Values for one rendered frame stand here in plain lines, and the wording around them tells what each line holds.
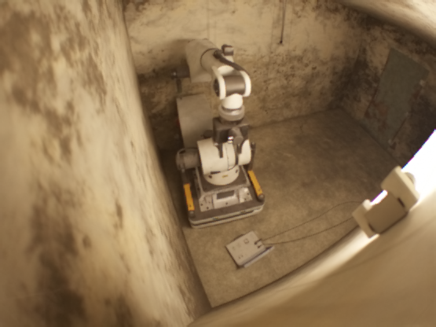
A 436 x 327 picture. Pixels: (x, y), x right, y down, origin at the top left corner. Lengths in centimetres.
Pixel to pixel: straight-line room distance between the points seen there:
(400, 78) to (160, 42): 418
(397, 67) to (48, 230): 455
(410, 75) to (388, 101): 80
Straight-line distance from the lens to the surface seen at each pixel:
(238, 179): 202
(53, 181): 23
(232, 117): 115
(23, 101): 22
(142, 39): 239
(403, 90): 444
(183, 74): 173
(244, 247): 230
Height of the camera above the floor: 225
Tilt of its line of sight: 49 degrees down
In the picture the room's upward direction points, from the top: 2 degrees counter-clockwise
